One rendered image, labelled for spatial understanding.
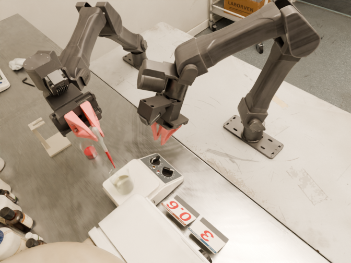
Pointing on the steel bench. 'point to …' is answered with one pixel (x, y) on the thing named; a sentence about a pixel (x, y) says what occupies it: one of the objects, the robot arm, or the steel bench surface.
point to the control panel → (161, 168)
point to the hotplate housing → (159, 194)
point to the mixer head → (122, 240)
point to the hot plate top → (142, 183)
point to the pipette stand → (55, 140)
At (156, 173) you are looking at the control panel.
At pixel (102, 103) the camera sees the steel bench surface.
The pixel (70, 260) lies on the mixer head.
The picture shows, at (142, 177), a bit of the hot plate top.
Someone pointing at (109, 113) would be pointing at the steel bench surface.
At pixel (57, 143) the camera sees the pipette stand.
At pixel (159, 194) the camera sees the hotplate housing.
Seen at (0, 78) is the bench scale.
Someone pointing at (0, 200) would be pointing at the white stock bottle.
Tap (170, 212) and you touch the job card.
